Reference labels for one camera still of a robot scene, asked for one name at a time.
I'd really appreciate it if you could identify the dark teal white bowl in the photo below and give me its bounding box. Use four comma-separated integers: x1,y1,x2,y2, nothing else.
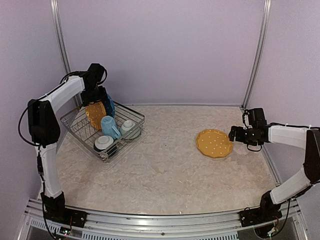
93,135,118,155

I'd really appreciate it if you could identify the blue dotted plate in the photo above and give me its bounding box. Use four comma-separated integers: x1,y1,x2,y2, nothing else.
102,94,116,117

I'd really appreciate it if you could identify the yellow dotted plate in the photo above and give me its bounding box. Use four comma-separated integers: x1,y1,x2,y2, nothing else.
85,101,107,130
195,129,233,159

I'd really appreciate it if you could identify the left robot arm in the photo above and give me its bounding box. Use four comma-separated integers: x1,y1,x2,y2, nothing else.
22,63,108,223

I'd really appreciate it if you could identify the small pale ribbed cup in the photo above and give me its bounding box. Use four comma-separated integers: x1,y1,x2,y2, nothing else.
119,120,136,136

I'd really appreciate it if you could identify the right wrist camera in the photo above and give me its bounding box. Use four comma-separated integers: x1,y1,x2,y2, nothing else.
242,108,267,128

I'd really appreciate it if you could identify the metal wire dish rack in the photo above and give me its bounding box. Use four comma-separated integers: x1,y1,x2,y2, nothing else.
60,102,145,162

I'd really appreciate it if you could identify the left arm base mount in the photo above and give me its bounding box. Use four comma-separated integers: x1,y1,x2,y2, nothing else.
40,192,88,228

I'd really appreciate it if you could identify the light blue mug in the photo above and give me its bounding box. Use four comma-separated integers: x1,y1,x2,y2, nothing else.
100,115,122,140

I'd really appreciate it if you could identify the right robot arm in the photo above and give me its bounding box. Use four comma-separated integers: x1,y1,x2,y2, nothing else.
228,123,320,222

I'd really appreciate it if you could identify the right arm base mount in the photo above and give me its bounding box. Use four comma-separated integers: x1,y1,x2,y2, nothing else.
238,190,283,227

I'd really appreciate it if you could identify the right aluminium frame post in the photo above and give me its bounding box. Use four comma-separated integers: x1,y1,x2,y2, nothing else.
241,0,272,109

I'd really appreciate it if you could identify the left aluminium frame post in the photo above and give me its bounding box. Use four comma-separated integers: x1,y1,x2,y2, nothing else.
50,0,71,73

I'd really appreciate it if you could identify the aluminium frame post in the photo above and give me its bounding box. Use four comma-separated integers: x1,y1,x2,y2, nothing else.
50,0,71,73
241,0,272,109

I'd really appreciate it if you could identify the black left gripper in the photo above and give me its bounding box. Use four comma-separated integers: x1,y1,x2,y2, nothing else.
81,82,109,107

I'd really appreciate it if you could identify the front aluminium rail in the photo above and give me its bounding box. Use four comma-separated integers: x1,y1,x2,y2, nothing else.
17,197,308,240

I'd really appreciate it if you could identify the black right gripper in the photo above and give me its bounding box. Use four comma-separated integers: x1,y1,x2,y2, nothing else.
228,125,260,146

